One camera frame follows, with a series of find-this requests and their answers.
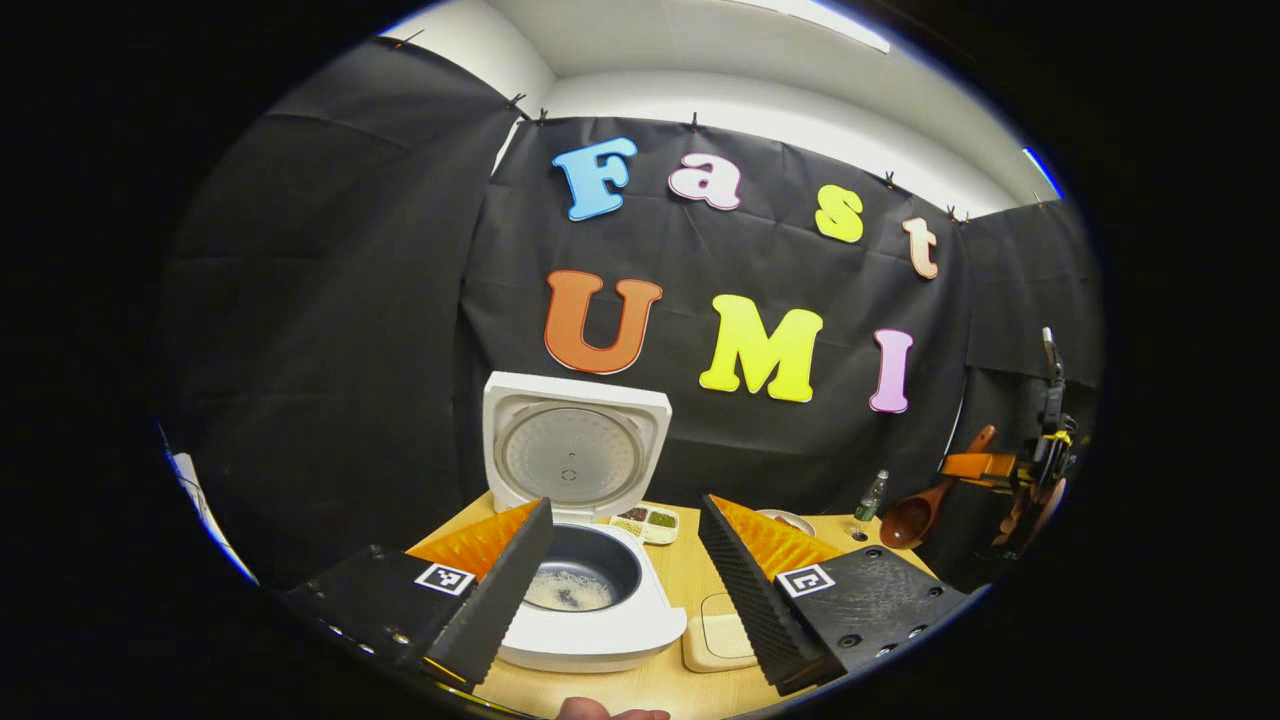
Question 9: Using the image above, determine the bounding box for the clear container of rice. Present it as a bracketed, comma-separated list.
[682, 592, 762, 674]

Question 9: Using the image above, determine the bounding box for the white side table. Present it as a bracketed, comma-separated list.
[171, 451, 257, 585]

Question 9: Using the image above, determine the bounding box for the green plastic bottle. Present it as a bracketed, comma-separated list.
[852, 469, 891, 524]

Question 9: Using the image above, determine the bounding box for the white rice cooker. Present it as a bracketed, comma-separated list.
[482, 371, 690, 674]

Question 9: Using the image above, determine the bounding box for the small white rice heap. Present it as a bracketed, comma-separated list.
[524, 564, 614, 612]

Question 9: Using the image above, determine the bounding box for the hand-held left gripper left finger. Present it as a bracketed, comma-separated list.
[283, 496, 555, 693]

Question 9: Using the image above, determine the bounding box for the white divided condiment dish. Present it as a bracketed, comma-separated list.
[607, 504, 682, 547]

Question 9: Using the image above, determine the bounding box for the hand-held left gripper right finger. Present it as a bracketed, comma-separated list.
[697, 493, 973, 696]

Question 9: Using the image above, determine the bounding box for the white round plate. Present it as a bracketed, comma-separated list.
[756, 508, 817, 539]

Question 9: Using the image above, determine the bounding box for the brown wooden spoon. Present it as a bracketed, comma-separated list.
[879, 424, 999, 551]

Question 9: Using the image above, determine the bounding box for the black backdrop cloth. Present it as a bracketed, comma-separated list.
[155, 38, 1106, 591]

